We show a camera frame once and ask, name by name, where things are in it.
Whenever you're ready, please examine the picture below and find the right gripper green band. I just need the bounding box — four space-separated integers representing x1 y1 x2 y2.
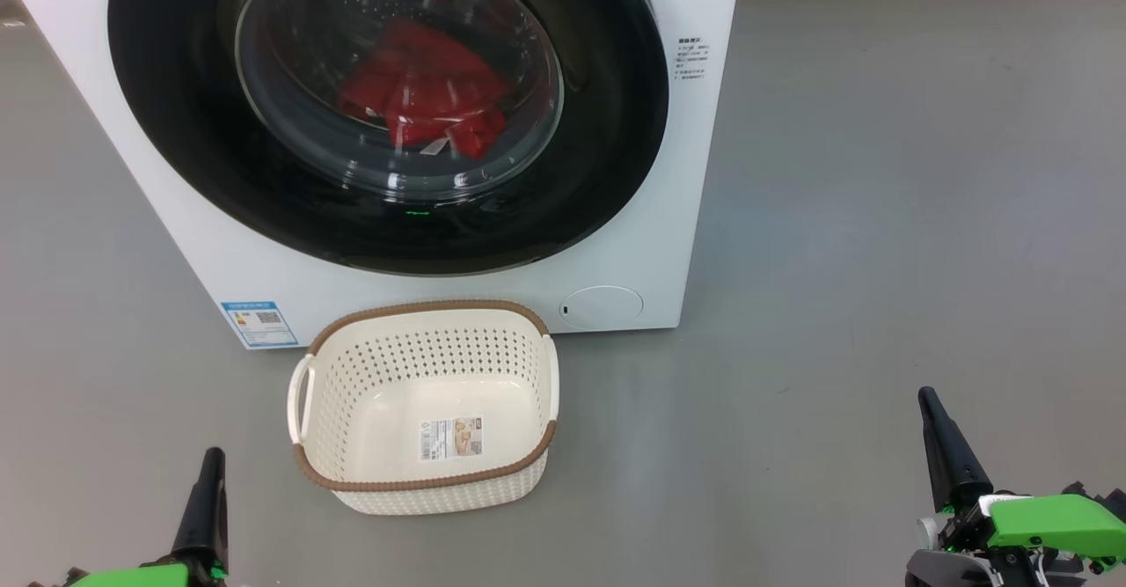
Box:
906 386 1126 587

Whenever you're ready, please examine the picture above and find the red garment with white stripe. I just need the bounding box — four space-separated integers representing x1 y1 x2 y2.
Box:
338 18 514 162

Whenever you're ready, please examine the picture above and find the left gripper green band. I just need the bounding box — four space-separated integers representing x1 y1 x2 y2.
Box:
26 447 232 587

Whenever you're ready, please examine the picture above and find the product label sticker in basket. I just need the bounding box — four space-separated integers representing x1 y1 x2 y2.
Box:
418 416 485 463

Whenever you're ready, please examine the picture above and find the cream laundry basket brown rim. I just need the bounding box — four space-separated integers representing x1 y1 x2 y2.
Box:
286 299 562 517

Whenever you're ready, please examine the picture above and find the white washing machine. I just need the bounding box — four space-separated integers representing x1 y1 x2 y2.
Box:
0 0 747 351

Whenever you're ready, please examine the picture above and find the black round glass washer door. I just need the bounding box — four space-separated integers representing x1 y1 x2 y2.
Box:
107 0 671 277

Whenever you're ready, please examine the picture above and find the round white filter cover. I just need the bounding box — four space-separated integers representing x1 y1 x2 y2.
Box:
559 285 646 332

